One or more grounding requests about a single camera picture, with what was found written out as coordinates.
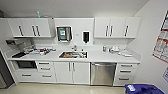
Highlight stainless steel dishwasher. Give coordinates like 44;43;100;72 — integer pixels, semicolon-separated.
90;61;118;87

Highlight chrome faucet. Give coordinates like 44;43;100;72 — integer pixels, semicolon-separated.
71;44;79;53

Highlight stainless steel sink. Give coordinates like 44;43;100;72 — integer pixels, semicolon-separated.
58;50;90;60

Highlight steel paper towel dispenser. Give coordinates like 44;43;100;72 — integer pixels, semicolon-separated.
55;25;73;44

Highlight white double door base cabinet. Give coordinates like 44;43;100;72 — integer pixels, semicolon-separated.
53;61;91;85

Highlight pile of kitchen utensils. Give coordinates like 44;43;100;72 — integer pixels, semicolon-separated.
25;46;57;56

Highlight white three drawer unit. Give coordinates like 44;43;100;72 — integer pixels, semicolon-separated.
114;62;139;87
35;60;56;84

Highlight black built-in microwave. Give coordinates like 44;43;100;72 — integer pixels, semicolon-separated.
13;59;39;71

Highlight white drawer below microwave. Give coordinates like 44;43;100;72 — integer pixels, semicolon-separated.
14;70;38;83

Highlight black wall soap dispenser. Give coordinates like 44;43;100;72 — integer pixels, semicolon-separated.
81;30;91;45

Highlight white upper wall cabinet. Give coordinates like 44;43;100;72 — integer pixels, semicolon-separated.
6;17;56;39
93;16;142;40

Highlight wall mounted rack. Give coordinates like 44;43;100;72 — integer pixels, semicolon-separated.
5;38;28;48

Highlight small blue wall paper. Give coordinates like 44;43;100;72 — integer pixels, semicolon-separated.
162;66;168;83

